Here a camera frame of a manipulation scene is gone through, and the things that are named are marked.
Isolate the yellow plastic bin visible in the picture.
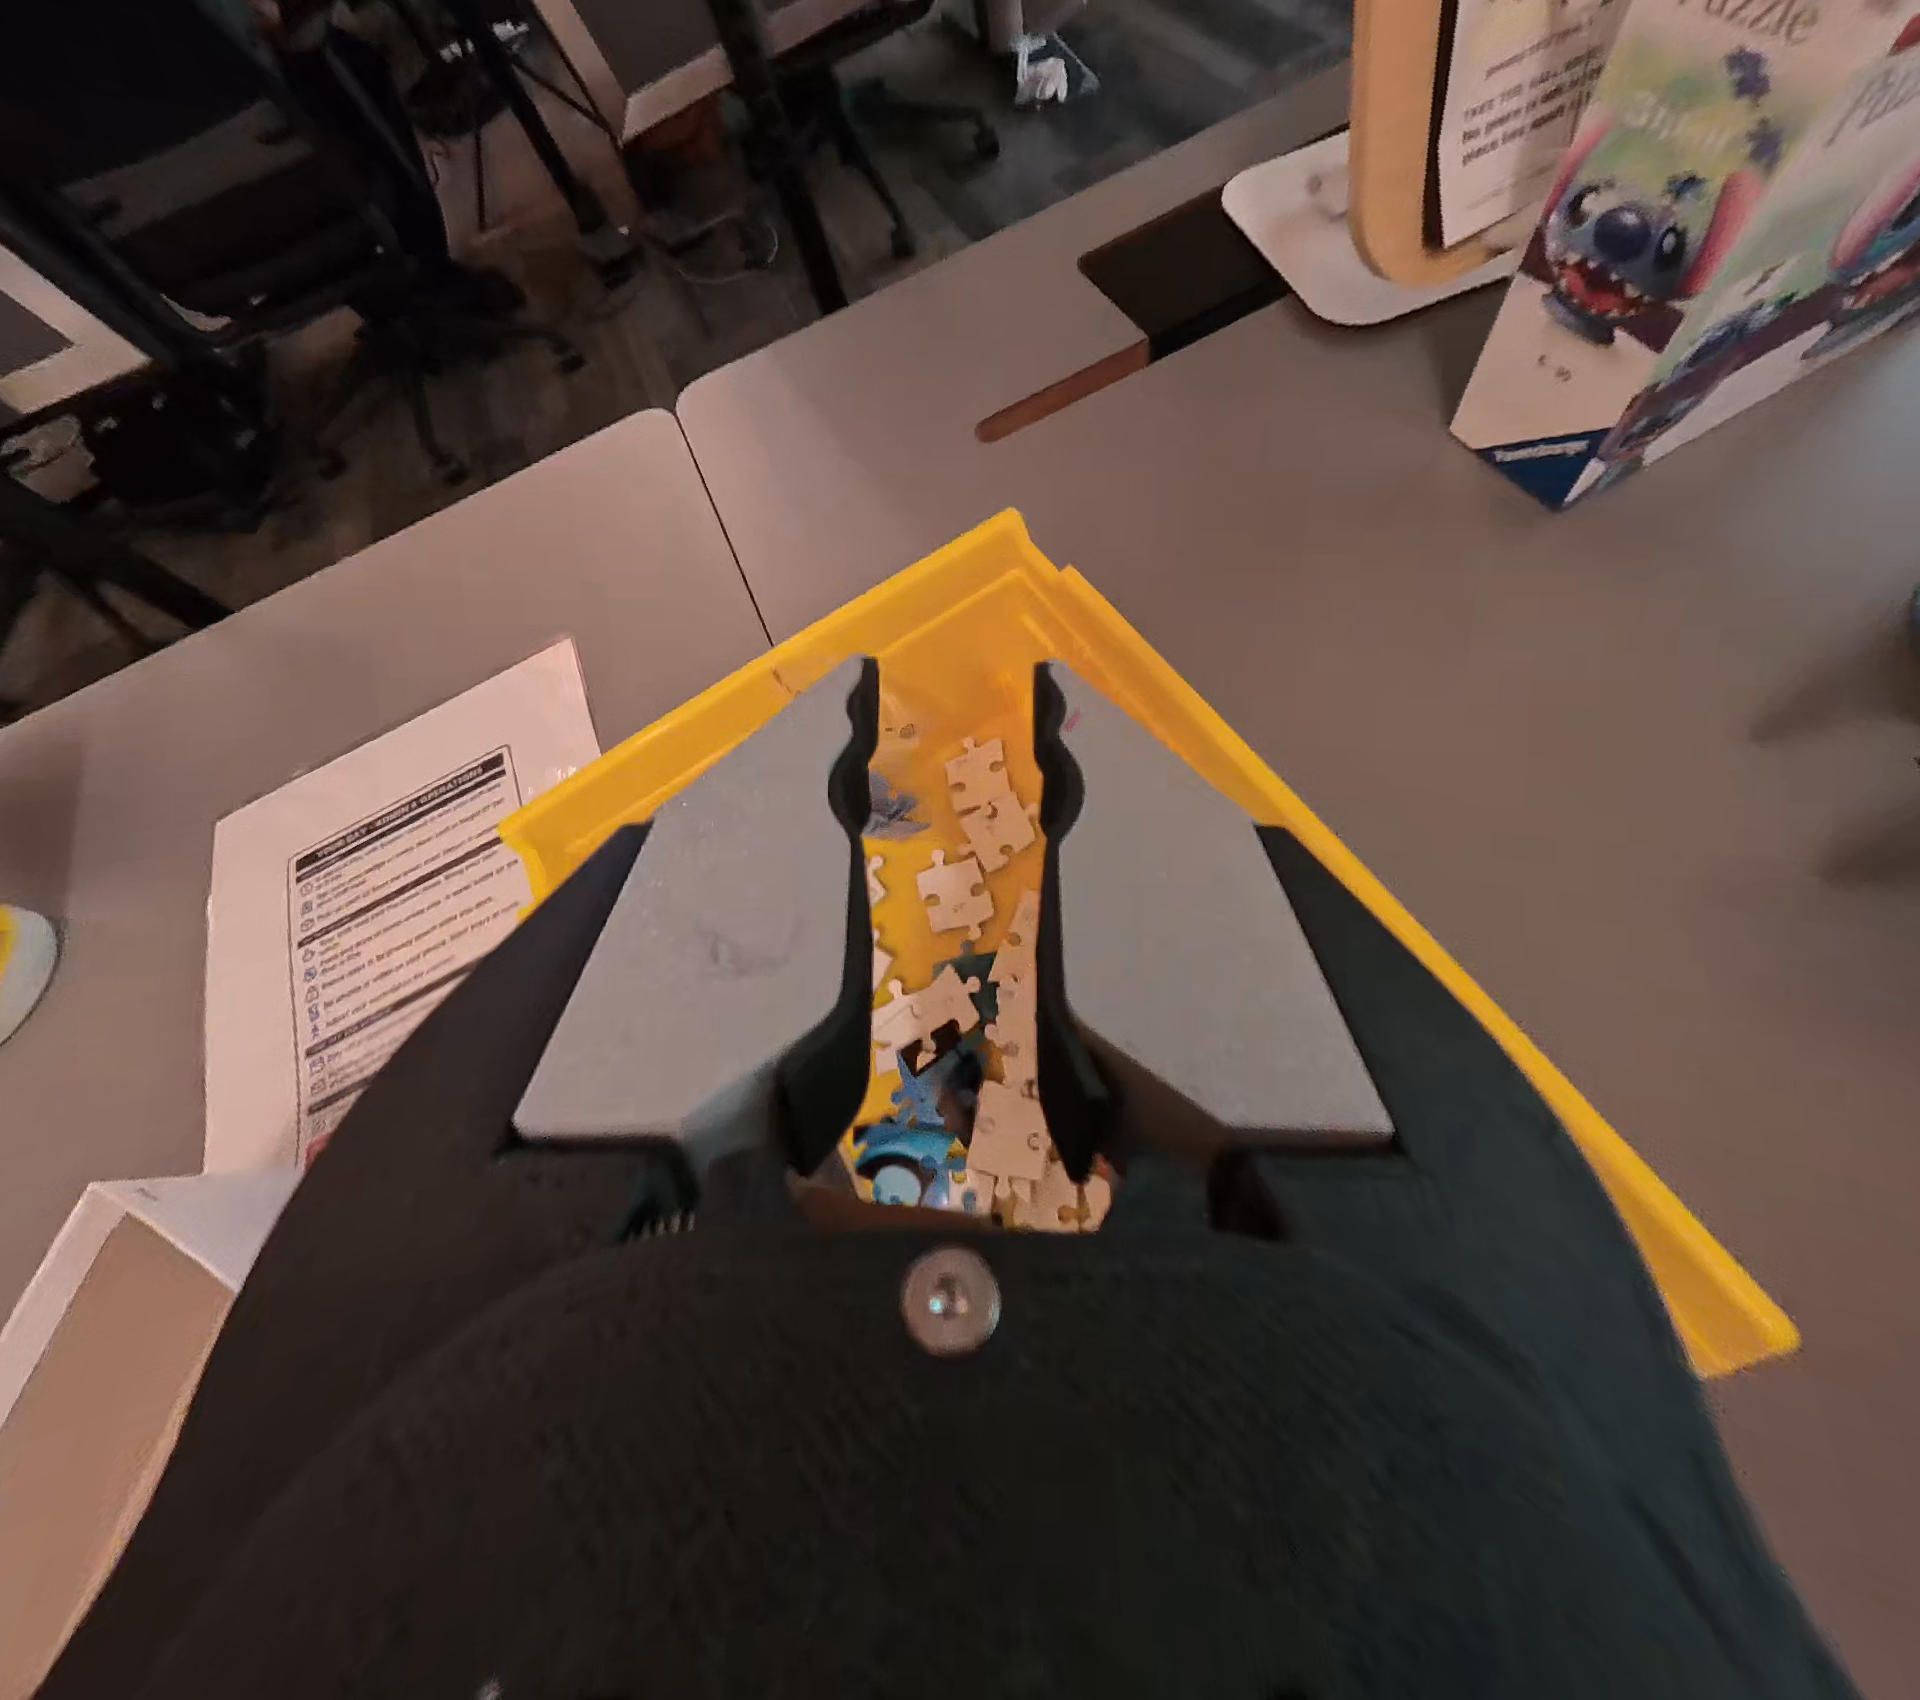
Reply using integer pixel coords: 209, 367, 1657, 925
500, 504, 1804, 1380

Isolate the pale round object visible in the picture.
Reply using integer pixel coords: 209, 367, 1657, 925
0, 905, 65, 1044

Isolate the printed white instruction sheet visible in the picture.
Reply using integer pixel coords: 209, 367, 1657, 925
201, 638, 604, 1178

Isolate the wooden framed sign board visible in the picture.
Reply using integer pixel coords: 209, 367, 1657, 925
1353, 0, 1747, 284

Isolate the pile of puzzle pieces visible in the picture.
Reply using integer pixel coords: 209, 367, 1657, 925
862, 712, 1121, 1233

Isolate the white cardboard box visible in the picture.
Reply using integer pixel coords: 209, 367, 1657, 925
0, 1164, 301, 1700

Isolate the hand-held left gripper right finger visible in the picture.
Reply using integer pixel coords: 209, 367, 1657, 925
1031, 660, 1400, 1164

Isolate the printed puzzle carton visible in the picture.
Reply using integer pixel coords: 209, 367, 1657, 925
1446, 0, 1920, 512

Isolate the black tripod stand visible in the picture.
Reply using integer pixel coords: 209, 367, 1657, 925
636, 0, 936, 315

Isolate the white sign board base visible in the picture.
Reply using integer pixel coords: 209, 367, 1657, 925
1221, 128, 1516, 321

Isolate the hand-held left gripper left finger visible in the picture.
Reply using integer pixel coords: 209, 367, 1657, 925
514, 660, 878, 1178

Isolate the black desk cable hatch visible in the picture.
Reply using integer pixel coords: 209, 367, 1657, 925
1076, 179, 1294, 367

